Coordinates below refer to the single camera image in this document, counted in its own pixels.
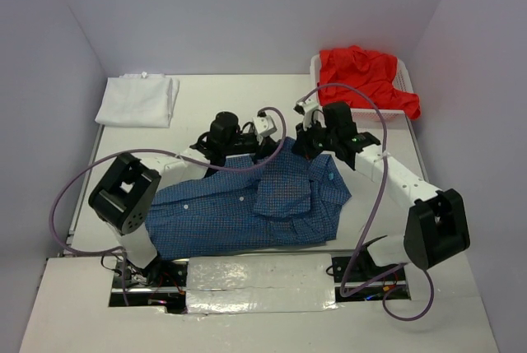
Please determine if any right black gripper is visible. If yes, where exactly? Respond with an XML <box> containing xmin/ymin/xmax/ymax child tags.
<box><xmin>293</xmin><ymin>116</ymin><xmax>338</xmax><ymax>160</ymax></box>

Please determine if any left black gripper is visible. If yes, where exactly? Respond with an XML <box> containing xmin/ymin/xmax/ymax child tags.
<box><xmin>222</xmin><ymin>131</ymin><xmax>279</xmax><ymax>163</ymax></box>

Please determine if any blue plaid long sleeve shirt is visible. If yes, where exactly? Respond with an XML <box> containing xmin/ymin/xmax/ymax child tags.
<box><xmin>145</xmin><ymin>137</ymin><xmax>352</xmax><ymax>260</ymax></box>

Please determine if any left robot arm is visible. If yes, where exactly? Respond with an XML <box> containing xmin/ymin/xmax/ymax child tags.
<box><xmin>88</xmin><ymin>111</ymin><xmax>276</xmax><ymax>286</ymax></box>

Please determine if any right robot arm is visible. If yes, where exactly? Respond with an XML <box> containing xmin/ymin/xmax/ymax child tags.
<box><xmin>293</xmin><ymin>99</ymin><xmax>470</xmax><ymax>280</ymax></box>

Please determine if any red shirt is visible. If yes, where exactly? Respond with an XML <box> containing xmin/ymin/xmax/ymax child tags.
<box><xmin>316</xmin><ymin>45</ymin><xmax>421</xmax><ymax>120</ymax></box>

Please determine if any white plastic basket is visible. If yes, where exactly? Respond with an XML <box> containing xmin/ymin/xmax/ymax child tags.
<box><xmin>310</xmin><ymin>54</ymin><xmax>413</xmax><ymax>121</ymax></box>

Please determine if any folded white shirt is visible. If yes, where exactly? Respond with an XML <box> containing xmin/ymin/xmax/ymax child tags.
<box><xmin>96</xmin><ymin>72</ymin><xmax>180</xmax><ymax>128</ymax></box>

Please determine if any shiny silver tape sheet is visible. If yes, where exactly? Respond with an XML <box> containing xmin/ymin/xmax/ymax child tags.
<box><xmin>185</xmin><ymin>253</ymin><xmax>338</xmax><ymax>314</ymax></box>

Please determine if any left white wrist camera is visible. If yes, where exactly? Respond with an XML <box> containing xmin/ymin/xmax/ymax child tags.
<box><xmin>252</xmin><ymin>115</ymin><xmax>277</xmax><ymax>139</ymax></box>

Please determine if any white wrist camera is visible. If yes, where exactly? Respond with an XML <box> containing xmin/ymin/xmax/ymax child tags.
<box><xmin>294</xmin><ymin>98</ymin><xmax>320</xmax><ymax>131</ymax></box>
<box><xmin>252</xmin><ymin>115</ymin><xmax>277</xmax><ymax>139</ymax></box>

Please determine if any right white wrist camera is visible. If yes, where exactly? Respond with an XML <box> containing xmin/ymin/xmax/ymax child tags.
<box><xmin>294</xmin><ymin>98</ymin><xmax>320</xmax><ymax>131</ymax></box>

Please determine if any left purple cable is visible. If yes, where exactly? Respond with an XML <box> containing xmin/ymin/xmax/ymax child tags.
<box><xmin>49</xmin><ymin>105</ymin><xmax>287</xmax><ymax>307</ymax></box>

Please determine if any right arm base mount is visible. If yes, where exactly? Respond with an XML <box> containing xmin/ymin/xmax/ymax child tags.
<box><xmin>325</xmin><ymin>242</ymin><xmax>410</xmax><ymax>303</ymax></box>

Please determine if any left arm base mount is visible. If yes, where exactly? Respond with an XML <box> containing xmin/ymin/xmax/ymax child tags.
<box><xmin>100</xmin><ymin>255</ymin><xmax>189</xmax><ymax>314</ymax></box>

